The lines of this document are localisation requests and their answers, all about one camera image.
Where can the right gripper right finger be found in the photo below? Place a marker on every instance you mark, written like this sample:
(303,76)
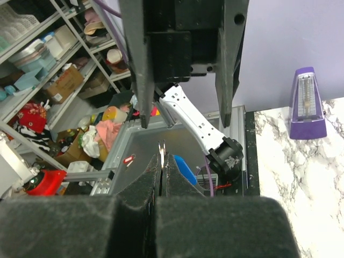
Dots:
(188,224)

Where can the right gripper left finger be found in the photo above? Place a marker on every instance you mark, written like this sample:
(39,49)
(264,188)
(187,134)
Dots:
(118,225)

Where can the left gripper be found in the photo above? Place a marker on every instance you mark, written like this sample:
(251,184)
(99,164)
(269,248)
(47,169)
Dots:
(182,38)

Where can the blue key tag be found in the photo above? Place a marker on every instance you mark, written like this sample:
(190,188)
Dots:
(185,170)

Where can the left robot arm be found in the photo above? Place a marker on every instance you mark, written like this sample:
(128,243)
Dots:
(224,154)

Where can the red key tag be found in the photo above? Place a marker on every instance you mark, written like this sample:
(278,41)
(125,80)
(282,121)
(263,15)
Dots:
(129,160)

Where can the red emergency stop button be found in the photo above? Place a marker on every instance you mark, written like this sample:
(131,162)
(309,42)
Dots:
(46,183)

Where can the storage shelf with bins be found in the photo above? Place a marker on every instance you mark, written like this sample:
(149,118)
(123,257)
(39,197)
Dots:
(56,51)

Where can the purple box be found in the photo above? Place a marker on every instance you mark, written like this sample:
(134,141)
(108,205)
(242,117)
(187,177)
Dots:
(306,116)

